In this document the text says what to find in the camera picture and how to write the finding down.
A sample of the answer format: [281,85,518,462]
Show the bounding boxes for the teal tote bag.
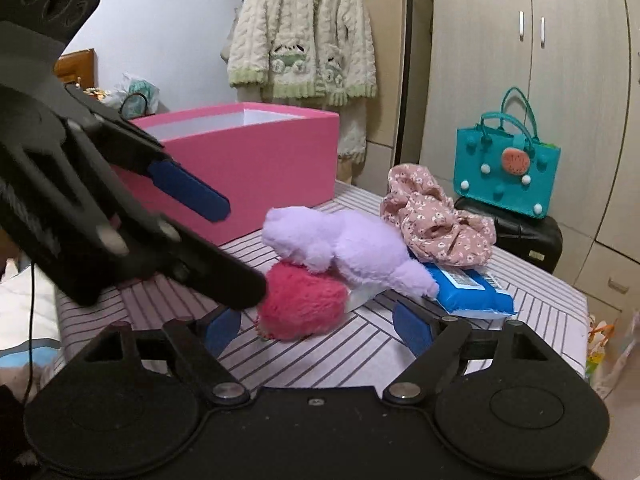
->
[454,87,561,219]

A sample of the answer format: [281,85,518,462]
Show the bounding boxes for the red fuzzy plush ball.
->
[255,261,349,341]

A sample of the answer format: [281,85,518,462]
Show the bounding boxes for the pink cardboard box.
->
[115,102,340,246]

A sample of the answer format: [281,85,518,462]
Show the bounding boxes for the wooden bed headboard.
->
[54,49,96,88]

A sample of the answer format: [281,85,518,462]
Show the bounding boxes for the black suitcase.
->
[454,197,563,274]

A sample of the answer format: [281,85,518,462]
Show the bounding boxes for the pink floral fabric scrunchie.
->
[380,164,497,269]

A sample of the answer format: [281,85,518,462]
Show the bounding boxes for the cream fleece pajama jacket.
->
[228,0,378,107]

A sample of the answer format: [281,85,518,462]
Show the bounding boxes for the white plastic bag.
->
[102,73,160,119]

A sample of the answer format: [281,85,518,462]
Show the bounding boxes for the cream fleece pajama pants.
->
[337,98,367,164]

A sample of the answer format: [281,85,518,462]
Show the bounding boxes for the blue wet wipes pack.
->
[424,263,515,320]

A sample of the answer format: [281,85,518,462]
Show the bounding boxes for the purple plush toy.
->
[262,206,439,299]

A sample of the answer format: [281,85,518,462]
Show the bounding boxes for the striped table cloth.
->
[54,179,591,396]

